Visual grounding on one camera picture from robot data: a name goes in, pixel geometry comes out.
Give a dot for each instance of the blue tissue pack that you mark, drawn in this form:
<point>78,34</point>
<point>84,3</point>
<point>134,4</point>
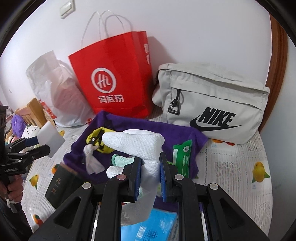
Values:
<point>157,222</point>

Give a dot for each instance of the small crumpled white cloth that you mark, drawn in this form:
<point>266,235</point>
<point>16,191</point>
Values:
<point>92,162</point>

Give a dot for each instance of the person's left forearm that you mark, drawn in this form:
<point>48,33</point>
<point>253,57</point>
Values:
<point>11,222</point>

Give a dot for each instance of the dark green box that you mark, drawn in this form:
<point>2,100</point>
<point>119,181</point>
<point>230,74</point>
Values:
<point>60,183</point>

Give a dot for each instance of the white plastic shopping bag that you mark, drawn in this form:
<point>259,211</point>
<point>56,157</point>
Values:
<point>53,92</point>

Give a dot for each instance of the person's left hand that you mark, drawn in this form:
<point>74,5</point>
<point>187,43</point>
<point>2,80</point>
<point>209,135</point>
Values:
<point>15,187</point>

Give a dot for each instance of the white wall switch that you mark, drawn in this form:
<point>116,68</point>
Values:
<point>67,9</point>

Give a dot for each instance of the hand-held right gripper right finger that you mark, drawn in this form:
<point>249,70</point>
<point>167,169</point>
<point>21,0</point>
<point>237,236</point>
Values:
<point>163,180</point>

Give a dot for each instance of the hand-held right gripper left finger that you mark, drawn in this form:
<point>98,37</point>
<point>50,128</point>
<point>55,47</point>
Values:
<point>138,180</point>

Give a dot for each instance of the light wooden furniture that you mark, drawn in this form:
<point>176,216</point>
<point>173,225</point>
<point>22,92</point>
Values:
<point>34,109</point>

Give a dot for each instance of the brown wooden door frame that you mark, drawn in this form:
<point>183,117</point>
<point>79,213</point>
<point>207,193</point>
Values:
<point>277,69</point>

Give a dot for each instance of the green wet wipes packet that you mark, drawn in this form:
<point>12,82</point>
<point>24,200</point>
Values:
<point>182,160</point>

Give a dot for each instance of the purple plush toy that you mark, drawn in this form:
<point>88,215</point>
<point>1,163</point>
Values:
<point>18,125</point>

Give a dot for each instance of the grey waist bag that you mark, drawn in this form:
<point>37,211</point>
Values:
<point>208,92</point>

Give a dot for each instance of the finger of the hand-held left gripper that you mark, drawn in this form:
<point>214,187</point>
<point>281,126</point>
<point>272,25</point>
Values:
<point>37,150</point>
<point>32,140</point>

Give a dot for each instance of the white sock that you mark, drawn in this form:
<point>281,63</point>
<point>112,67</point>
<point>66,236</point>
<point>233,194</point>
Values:
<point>138,141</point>

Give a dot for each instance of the white dotted plush toy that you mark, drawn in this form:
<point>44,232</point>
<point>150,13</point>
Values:
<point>30,132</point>

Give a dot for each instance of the purple towel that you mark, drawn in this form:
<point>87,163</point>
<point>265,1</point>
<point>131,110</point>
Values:
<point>138,125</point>

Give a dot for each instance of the red paper bag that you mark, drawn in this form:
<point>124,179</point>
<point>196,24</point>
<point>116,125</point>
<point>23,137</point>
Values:
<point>115,58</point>

